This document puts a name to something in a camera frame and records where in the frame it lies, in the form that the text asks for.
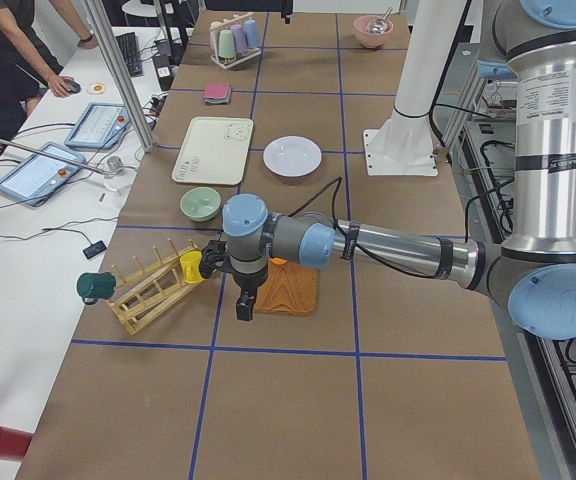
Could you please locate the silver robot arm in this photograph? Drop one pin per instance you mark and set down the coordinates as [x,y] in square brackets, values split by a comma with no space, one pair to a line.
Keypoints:
[532,273]

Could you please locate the pink cloth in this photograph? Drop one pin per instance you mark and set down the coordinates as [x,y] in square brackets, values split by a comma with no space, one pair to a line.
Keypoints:
[216,91]

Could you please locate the blue cup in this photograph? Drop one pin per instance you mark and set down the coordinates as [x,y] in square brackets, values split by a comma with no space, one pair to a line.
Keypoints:
[251,33]

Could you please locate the yellow mug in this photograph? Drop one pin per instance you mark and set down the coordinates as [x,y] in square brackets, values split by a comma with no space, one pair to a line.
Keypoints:
[190,263]

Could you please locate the pink bowl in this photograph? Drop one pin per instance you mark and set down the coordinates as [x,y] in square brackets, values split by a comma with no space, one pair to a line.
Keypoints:
[368,40]

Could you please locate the brown wooden tray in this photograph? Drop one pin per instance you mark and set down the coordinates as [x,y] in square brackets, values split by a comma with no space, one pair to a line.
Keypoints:
[290,289]

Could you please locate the grey cloth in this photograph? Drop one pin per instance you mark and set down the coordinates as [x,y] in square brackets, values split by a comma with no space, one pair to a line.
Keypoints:
[217,101]

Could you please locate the far teach pendant tablet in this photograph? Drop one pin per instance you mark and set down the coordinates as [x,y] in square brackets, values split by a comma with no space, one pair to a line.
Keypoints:
[100,127]

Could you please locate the green bowl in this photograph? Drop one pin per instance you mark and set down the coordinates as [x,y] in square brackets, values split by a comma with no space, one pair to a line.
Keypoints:
[201,204]

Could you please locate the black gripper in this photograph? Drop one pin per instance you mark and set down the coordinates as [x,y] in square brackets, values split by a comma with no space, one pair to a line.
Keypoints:
[246,281]

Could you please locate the computer mouse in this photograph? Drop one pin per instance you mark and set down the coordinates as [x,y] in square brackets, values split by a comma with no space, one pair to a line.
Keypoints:
[72,86]

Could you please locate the long metal reacher stick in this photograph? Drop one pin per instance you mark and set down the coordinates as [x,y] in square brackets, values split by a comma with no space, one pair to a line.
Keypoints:
[43,153]

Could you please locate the small black device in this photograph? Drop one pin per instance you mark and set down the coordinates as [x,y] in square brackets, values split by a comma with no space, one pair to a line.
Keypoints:
[94,249]

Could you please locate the cream bear tray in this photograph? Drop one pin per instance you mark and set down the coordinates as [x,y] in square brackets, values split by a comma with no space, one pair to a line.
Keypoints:
[214,151]

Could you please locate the white wire cup rack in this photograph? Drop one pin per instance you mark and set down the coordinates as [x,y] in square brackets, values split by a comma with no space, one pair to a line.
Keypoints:
[216,27]

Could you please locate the wooden mug rack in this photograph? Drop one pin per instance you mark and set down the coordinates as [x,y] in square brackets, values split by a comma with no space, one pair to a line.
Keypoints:
[146,294]

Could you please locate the dark green mug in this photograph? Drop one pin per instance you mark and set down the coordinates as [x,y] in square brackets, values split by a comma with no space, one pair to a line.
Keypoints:
[94,286]

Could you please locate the teach pendant tablet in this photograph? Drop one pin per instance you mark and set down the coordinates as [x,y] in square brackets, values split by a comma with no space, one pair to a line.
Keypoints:
[35,179]
[100,127]

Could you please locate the small metal weight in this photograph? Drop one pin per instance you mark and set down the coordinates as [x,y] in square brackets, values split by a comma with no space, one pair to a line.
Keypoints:
[114,166]

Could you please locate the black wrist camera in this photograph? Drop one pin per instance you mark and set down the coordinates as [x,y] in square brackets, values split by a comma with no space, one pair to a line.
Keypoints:
[213,257]

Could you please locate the purple cup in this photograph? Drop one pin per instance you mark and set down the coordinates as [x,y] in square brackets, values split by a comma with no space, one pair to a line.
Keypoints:
[240,40]

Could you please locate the black keyboard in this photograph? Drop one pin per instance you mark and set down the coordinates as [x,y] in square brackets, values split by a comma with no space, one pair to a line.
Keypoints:
[129,49]

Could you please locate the metal scoop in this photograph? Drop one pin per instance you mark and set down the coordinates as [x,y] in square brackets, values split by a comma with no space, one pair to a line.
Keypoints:
[380,24]

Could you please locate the near teach pendant tablet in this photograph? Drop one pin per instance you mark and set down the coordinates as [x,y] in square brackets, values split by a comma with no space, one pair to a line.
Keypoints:
[35,179]

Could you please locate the white round plate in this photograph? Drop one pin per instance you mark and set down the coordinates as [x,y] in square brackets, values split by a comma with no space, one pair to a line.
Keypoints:
[292,156]

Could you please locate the aluminium frame post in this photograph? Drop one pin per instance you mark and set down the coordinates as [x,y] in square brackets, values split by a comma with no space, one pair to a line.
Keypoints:
[112,56]

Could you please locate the green cup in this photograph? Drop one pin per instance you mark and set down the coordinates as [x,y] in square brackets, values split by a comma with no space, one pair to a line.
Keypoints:
[226,46]

